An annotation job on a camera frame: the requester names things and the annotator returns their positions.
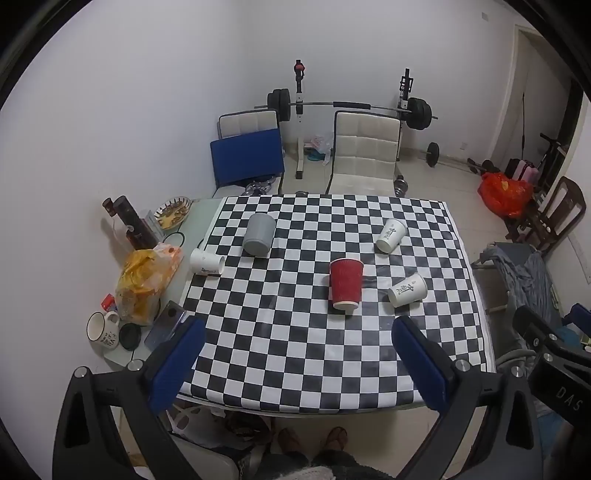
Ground white barbell rack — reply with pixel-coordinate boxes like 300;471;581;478
291;60;414;181

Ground plain white paper cup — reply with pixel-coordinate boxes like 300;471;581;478
189;248;225;276

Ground white padded chair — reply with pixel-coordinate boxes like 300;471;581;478
218;110;281;139
325;111;402;195

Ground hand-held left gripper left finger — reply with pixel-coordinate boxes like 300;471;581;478
52;318;207;480

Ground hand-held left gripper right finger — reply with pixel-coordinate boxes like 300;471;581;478
392;316;542;480

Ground yellow plastic bag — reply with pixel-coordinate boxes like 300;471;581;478
115;243;183;326

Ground black scooter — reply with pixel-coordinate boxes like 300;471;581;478
538;133;568;185

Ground grey cloth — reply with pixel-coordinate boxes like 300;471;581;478
482;244;561;333

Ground grey cup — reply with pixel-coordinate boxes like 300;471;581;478
243;213;275;258

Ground barbell with black plates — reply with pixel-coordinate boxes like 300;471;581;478
255;89;439;130

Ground person's right foot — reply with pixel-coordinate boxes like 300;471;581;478
323;427;348;455

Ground plate with food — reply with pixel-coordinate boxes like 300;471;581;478
154;197;192;232

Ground dark wooden chair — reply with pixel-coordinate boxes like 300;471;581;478
505;176;587;257

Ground person's grey clothing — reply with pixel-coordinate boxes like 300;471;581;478
259;450;370;480

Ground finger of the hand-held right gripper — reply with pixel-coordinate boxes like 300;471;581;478
561;302;591;352
512;305;558;352

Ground white ceramic mug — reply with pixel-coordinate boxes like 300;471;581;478
87;311;121;354

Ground red ribbed paper cup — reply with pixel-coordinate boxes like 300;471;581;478
329;257;365;311

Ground black white checkered tablecloth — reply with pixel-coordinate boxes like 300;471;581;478
178;194;497;414

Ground white plastic bag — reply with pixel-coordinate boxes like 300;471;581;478
168;404;222;439

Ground clear plastic bags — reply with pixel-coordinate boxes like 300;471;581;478
307;135;333;164

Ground black thermos bottle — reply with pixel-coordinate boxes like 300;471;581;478
113;196;158;250

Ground silver blue phone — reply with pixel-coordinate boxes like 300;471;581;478
144;301;189;349

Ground white paper cup black print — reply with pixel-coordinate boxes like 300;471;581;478
387;272;428;308
375;218;408;253

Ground black round lid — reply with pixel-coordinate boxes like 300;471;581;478
119;323;140;352

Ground dark brown bag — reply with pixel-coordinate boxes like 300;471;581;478
222;412;273;446

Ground pink suitcase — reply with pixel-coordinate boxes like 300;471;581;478
512;159;539;183

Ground red plastic bag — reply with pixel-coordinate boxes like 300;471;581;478
478;172;533;219

